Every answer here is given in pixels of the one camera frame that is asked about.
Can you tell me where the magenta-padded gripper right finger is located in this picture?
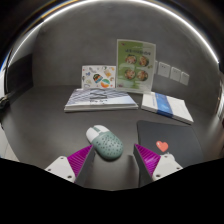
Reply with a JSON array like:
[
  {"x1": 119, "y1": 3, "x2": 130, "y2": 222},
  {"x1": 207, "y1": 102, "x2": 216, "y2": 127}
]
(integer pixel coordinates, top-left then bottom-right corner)
[{"x1": 133, "y1": 143, "x2": 184, "y2": 188}]

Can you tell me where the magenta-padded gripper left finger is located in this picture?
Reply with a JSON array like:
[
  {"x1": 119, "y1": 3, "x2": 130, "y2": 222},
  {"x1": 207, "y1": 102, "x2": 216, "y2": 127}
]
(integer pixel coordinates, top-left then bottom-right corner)
[{"x1": 44, "y1": 144, "x2": 97, "y2": 188}]

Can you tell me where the green and white computer mouse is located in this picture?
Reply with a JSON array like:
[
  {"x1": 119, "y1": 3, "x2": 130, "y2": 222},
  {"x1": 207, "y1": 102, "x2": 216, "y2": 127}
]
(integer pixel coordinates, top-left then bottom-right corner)
[{"x1": 85, "y1": 124, "x2": 125, "y2": 162}]

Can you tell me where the black mouse pad, red heart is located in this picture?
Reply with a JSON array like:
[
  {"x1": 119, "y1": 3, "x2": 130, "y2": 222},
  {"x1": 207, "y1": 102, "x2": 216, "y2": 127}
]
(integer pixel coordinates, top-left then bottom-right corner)
[{"x1": 136, "y1": 120, "x2": 205, "y2": 168}]

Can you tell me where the white book with blue band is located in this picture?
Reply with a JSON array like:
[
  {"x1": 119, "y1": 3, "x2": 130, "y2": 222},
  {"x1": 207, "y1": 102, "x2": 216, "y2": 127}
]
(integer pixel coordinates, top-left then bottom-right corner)
[{"x1": 140, "y1": 91, "x2": 195, "y2": 126}]

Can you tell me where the grey striped book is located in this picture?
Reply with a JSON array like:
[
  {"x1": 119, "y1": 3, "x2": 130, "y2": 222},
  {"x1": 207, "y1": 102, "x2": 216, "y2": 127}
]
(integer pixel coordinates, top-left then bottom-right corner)
[{"x1": 63, "y1": 87, "x2": 139, "y2": 113}]

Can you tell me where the green standing menu sign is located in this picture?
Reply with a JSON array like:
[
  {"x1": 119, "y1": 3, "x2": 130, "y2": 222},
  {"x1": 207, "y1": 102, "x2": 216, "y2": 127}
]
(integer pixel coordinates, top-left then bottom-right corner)
[{"x1": 115, "y1": 38, "x2": 157, "y2": 95}]

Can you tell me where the white ceiling light strip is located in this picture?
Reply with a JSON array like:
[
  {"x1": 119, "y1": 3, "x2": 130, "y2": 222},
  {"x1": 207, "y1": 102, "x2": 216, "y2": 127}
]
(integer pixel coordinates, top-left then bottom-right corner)
[{"x1": 6, "y1": 0, "x2": 221, "y2": 68}]

